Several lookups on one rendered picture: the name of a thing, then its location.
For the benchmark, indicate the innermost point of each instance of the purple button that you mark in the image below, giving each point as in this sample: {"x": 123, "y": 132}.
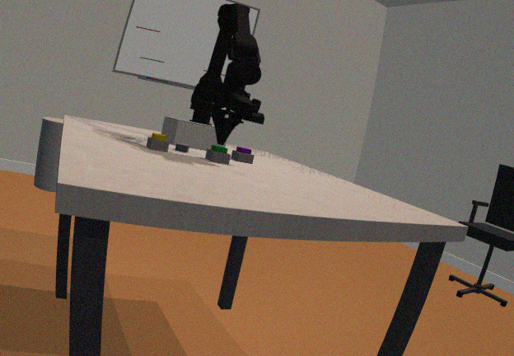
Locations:
{"x": 242, "y": 155}

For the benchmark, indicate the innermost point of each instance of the yellow button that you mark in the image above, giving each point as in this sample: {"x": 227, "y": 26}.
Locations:
{"x": 158, "y": 142}

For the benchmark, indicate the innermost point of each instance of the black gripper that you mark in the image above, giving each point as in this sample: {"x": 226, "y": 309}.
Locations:
{"x": 223, "y": 125}

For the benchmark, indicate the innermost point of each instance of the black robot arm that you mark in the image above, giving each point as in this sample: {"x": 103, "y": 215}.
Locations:
{"x": 242, "y": 50}

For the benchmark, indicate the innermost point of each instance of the green button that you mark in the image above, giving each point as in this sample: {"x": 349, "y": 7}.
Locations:
{"x": 218, "y": 154}

